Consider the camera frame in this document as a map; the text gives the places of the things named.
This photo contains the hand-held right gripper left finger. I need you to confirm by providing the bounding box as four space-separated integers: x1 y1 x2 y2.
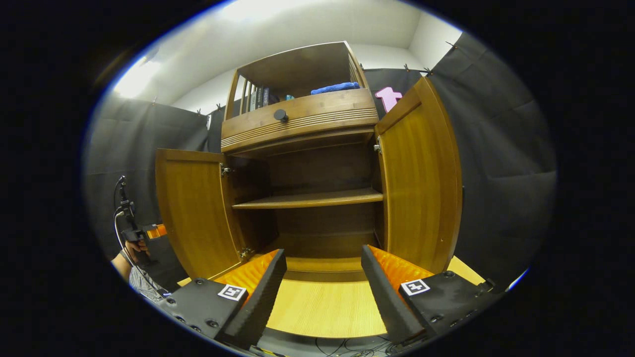
159 249 287 349

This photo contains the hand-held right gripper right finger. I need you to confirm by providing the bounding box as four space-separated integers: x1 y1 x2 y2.
361 244 502 346

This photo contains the wooden cabinet door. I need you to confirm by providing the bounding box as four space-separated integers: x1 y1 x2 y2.
155 148 249 280
374 76 463 275

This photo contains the wooden double-door shoe cabinet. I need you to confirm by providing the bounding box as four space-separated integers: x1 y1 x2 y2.
155 41 463 283

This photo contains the grey patterned clothing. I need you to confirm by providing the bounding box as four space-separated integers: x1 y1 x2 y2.
129 265 167 300

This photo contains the wooden inner shelf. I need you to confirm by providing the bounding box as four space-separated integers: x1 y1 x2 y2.
232 187 384 210

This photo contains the black backdrop cloth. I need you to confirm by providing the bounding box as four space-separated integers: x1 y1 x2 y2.
83 32 557 291

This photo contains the blue folded towel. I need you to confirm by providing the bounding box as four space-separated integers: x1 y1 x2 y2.
311 82 361 95

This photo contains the ceiling light panel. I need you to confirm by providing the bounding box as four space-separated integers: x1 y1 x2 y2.
218 0 348 23

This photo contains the black floor cable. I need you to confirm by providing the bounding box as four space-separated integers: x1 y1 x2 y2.
315 336 397 357

